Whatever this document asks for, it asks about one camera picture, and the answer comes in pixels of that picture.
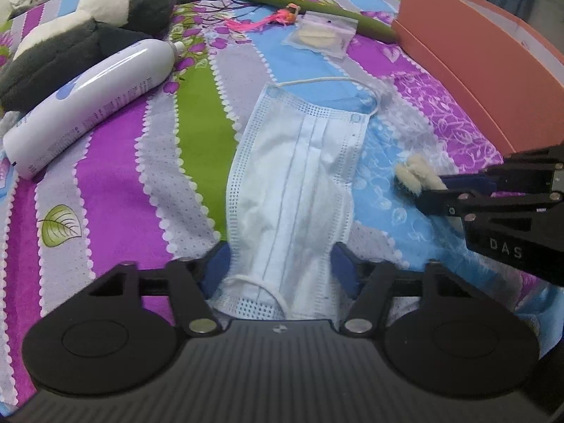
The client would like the cream fluffy hair tie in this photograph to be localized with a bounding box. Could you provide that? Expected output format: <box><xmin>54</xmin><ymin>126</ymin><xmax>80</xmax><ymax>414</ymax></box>
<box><xmin>394</xmin><ymin>154</ymin><xmax>448</xmax><ymax>195</ymax></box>

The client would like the light blue face mask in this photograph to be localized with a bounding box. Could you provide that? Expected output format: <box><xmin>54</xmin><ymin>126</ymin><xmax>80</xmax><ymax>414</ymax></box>
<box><xmin>212</xmin><ymin>79</ymin><xmax>380</xmax><ymax>321</ymax></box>

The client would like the orange cardboard box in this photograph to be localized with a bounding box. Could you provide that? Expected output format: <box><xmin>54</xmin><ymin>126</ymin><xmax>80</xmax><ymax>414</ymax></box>
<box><xmin>393</xmin><ymin>0</ymin><xmax>563</xmax><ymax>154</ymax></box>

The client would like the clear bag with pads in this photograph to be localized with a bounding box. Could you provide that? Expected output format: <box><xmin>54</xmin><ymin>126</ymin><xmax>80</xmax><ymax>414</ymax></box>
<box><xmin>283</xmin><ymin>12</ymin><xmax>358</xmax><ymax>58</ymax></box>

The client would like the white spray bottle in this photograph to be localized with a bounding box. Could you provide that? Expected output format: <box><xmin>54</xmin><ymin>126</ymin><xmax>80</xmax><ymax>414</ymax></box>
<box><xmin>3</xmin><ymin>39</ymin><xmax>186</xmax><ymax>179</ymax></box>

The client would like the grey white penguin plush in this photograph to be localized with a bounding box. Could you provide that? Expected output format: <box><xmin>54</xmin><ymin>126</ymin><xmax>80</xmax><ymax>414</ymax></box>
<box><xmin>1</xmin><ymin>0</ymin><xmax>175</xmax><ymax>114</ymax></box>

